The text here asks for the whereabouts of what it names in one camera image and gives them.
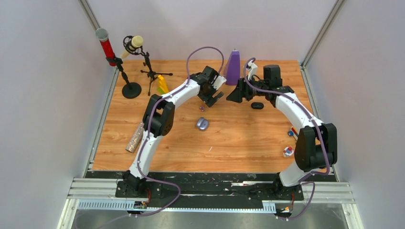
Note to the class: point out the black earbud charging case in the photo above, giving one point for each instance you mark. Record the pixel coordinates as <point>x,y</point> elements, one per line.
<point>257,105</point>

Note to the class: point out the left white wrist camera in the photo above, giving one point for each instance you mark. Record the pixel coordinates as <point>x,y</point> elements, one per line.
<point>218,82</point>

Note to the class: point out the colourful toy truck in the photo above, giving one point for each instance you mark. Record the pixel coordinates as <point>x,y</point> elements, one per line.
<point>293,132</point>

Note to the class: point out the red microphone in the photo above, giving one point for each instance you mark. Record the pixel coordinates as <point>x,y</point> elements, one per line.
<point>102,35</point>

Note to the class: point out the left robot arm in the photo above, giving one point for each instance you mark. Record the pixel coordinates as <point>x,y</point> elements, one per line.
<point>159,117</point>

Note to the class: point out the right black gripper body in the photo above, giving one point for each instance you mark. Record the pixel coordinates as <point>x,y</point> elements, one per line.
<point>250,92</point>

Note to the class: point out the purple metronome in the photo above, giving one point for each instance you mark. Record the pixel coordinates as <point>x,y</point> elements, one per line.
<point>232,68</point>

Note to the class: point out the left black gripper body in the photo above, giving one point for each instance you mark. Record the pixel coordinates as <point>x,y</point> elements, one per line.
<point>206,96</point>

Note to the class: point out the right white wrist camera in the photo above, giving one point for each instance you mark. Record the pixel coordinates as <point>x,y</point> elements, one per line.
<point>252,69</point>

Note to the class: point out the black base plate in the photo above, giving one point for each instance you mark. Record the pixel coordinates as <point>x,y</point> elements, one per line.
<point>205,189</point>

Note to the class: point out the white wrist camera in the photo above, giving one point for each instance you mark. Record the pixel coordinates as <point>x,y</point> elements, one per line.
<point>218,82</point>
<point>252,69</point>

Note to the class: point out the aluminium frame rail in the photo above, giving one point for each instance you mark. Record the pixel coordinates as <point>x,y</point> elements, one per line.
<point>93,188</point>

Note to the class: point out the small red white toy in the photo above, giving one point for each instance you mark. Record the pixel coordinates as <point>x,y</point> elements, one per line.
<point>288,151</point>

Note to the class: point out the lavender oval charging case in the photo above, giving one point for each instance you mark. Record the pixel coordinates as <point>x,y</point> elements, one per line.
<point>202,124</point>

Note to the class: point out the silver glitter microphone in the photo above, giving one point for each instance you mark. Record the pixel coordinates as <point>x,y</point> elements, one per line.
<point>136,139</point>

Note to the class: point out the yellow green toy block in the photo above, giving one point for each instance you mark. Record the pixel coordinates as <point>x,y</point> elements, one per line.
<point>162,85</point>

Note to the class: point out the slotted cable duct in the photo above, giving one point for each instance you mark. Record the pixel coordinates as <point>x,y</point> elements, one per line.
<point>131,205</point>

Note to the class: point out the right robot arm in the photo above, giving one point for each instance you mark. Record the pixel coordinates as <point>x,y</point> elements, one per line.
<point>316,145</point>

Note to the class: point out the black round-base mic stand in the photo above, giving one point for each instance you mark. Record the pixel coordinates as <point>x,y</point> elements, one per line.
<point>131,89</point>

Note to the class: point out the beige condenser microphone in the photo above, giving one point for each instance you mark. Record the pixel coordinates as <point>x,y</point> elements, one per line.
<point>132,45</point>

